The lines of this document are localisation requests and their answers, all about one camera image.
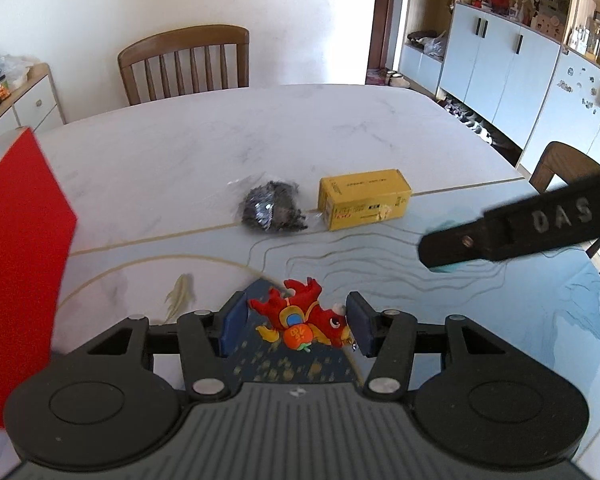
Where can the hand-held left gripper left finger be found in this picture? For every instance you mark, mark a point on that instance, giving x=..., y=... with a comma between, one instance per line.
x=235, y=321

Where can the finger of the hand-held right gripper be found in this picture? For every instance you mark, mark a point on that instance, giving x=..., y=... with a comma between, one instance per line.
x=452, y=247

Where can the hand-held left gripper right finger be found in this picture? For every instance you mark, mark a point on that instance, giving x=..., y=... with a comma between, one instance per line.
x=358, y=325

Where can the red orange plush toy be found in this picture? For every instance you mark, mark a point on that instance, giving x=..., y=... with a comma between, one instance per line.
x=305, y=315

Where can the white red cardboard box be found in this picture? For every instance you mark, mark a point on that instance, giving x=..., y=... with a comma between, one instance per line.
x=20, y=260

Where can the brown wooden slatted chair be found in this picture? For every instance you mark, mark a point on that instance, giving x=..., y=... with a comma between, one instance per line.
x=560, y=160
x=185, y=37

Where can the yellow cardboard carton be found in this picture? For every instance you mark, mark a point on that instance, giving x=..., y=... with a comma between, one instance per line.
x=365, y=200

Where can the bag of dark dried pieces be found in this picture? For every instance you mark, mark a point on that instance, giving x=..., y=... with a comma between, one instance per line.
x=272, y=205

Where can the row of shoes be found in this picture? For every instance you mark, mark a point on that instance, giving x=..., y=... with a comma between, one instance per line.
x=460, y=112

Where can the white pet bowl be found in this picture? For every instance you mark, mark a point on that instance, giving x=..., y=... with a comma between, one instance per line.
x=396, y=79

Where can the grey plastic bag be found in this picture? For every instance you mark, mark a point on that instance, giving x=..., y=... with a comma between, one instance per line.
x=435, y=45

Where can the dark brown door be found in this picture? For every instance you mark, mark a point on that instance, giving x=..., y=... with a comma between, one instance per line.
x=382, y=20

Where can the white wooden-top sideboard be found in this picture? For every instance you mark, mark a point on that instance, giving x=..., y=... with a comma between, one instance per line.
x=35, y=105

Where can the clear crumpled plastic bag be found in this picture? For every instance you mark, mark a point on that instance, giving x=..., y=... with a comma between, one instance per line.
x=14, y=67

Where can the white wood wall cabinet unit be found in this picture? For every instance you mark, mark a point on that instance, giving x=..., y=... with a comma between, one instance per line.
x=495, y=70

